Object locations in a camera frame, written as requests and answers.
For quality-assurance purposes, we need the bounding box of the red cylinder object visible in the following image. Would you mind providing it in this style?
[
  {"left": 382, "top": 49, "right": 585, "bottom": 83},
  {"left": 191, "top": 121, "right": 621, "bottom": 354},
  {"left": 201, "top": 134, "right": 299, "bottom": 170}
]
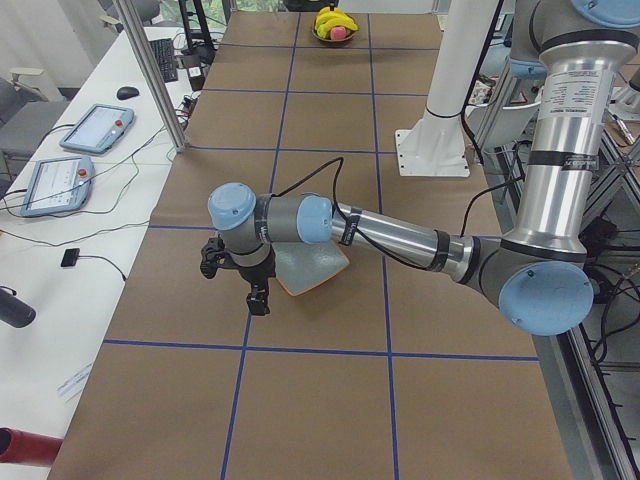
[{"left": 1, "top": 427, "right": 63, "bottom": 467}]

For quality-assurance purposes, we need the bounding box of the black cylinder bottle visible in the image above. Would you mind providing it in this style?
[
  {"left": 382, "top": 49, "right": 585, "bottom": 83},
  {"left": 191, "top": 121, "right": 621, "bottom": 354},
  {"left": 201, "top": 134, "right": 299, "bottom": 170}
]
[{"left": 0, "top": 286, "right": 36, "bottom": 328}]

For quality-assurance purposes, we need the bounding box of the pink apple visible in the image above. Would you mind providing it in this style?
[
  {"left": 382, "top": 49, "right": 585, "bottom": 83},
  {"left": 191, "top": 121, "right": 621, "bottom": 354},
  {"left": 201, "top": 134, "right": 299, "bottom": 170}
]
[{"left": 329, "top": 26, "right": 350, "bottom": 42}]

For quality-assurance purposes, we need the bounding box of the black keyboard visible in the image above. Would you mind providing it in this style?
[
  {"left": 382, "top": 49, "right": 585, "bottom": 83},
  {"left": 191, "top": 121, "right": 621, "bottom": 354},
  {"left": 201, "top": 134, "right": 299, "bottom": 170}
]
[{"left": 149, "top": 38, "right": 178, "bottom": 83}]

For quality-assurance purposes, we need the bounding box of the grey square plate orange rim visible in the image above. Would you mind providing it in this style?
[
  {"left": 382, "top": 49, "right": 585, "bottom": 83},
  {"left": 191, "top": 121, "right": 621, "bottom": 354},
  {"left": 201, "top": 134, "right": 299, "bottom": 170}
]
[{"left": 272, "top": 241, "right": 349, "bottom": 296}]

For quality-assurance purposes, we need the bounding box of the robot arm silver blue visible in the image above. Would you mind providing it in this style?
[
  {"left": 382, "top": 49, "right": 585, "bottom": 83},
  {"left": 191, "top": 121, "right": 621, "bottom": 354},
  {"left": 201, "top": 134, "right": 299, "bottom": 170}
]
[{"left": 200, "top": 1, "right": 639, "bottom": 336}]

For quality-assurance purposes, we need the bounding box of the teach pendant tablet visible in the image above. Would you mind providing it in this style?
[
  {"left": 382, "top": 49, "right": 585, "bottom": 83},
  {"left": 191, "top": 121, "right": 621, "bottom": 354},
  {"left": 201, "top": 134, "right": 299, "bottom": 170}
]
[
  {"left": 20, "top": 155, "right": 95, "bottom": 218},
  {"left": 59, "top": 104, "right": 135, "bottom": 155}
]

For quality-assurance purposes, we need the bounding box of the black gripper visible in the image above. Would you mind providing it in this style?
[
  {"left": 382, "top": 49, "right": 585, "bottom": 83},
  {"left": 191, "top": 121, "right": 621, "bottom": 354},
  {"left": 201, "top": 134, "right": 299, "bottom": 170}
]
[{"left": 238, "top": 254, "right": 276, "bottom": 316}]

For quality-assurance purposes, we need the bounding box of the teach pendant tablet far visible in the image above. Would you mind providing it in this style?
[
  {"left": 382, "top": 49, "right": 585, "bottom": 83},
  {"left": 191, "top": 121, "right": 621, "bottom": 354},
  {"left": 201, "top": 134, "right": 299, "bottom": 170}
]
[{"left": 59, "top": 104, "right": 135, "bottom": 155}]

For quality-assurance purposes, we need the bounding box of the aluminium frame post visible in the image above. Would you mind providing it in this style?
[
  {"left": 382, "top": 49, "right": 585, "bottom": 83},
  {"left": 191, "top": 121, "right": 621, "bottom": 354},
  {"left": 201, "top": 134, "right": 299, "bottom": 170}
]
[{"left": 113, "top": 0, "right": 186, "bottom": 153}]

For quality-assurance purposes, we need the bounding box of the small black box sensor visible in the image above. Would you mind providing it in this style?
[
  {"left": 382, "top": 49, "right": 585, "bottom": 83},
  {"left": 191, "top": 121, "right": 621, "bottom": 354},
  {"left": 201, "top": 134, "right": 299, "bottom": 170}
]
[{"left": 60, "top": 248, "right": 80, "bottom": 268}]

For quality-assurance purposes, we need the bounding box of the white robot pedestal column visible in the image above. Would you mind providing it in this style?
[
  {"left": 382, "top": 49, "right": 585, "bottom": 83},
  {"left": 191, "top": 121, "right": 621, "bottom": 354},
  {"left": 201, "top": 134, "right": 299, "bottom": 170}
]
[{"left": 395, "top": 0, "right": 501, "bottom": 178}]

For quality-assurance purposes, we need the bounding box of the black computer mouse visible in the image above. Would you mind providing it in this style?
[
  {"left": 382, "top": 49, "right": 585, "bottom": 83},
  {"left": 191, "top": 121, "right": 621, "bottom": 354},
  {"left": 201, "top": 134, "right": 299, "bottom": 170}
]
[{"left": 116, "top": 86, "right": 140, "bottom": 101}]

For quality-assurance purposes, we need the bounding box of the woven wicker fruit basket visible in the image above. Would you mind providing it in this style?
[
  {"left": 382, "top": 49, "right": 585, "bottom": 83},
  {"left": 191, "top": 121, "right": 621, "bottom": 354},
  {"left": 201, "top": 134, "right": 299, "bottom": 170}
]
[{"left": 312, "top": 26, "right": 356, "bottom": 46}]

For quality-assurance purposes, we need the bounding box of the teach pendant tablet near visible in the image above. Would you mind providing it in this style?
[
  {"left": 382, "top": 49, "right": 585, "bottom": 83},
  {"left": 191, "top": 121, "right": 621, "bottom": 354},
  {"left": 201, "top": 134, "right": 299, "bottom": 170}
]
[{"left": 20, "top": 155, "right": 95, "bottom": 218}]

